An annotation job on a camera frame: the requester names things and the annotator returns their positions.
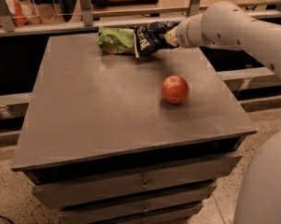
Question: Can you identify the green rice chip bag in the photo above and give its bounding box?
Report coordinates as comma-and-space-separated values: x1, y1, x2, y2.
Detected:
98, 27, 134, 54

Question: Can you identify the black floor cable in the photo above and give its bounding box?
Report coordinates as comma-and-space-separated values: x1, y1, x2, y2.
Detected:
0, 214, 15, 224

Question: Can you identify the grey drawer cabinet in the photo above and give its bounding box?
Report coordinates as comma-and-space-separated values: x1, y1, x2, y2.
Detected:
12, 34, 256, 224

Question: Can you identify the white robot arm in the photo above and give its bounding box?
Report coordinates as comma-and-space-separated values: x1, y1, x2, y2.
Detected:
165, 2, 281, 224

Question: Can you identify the red apple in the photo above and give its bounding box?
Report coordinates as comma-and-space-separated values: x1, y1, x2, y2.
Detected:
161, 76, 190, 105

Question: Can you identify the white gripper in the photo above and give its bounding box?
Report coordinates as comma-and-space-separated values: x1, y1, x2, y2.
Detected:
164, 18, 197, 49

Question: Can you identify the grey metal railing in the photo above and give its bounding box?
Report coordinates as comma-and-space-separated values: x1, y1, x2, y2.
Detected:
0, 0, 281, 37

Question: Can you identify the blue kettle chip bag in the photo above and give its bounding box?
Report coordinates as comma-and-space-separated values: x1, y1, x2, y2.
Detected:
133, 21, 178, 58

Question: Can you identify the orange white bag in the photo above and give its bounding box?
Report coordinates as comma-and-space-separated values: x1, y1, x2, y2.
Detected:
0, 0, 42, 26

